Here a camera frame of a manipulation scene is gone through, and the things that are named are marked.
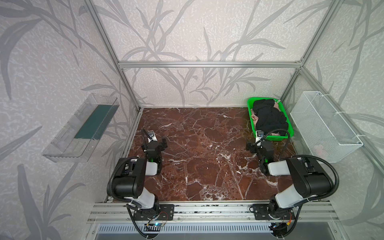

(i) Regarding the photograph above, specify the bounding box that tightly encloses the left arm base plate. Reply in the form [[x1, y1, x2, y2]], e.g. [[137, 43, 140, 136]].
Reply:
[[133, 204, 175, 221]]

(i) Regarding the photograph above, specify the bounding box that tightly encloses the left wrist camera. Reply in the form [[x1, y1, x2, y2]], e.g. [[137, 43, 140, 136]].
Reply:
[[147, 131, 158, 142]]

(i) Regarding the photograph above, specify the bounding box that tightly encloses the aluminium frame crossbar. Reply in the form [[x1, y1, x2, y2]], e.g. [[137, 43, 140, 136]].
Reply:
[[118, 61, 301, 69]]

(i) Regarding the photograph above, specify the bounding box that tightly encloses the green plastic basket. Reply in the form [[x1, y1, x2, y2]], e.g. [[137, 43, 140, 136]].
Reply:
[[247, 97, 294, 141]]

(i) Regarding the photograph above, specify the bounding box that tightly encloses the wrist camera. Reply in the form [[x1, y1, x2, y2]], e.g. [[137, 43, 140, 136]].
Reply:
[[147, 131, 158, 142], [255, 131, 264, 144]]

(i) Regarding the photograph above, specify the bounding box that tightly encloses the white wire basket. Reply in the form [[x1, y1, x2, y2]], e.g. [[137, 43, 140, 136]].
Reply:
[[291, 91, 363, 163]]

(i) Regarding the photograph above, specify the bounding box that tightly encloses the black shirt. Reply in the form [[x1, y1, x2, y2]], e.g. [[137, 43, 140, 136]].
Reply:
[[252, 99, 289, 136]]

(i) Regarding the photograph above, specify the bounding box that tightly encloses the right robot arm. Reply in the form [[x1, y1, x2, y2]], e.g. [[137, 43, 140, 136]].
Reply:
[[246, 141, 340, 214]]

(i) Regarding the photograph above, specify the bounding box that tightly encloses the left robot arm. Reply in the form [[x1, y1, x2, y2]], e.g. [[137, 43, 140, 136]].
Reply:
[[107, 139, 168, 213]]

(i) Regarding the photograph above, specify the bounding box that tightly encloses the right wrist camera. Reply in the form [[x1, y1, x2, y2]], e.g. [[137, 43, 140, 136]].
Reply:
[[255, 131, 264, 144]]

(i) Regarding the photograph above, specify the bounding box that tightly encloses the right black cable conduit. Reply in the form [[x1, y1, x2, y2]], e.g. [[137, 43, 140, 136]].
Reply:
[[260, 128, 340, 202]]

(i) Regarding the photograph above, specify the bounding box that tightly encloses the green circuit board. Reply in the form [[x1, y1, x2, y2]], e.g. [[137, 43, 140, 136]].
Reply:
[[145, 222, 166, 232]]

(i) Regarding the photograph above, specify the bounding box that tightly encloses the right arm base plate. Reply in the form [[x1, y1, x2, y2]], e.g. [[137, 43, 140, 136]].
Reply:
[[249, 203, 296, 221]]

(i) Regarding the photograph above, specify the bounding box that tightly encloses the pink garment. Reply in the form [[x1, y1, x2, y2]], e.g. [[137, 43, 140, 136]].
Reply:
[[251, 110, 259, 125]]

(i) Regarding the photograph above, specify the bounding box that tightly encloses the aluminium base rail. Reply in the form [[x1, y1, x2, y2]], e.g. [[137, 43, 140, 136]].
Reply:
[[87, 201, 340, 224]]

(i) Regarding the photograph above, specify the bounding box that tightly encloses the clear plastic wall bin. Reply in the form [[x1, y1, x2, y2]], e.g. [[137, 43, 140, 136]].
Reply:
[[42, 94, 120, 163]]

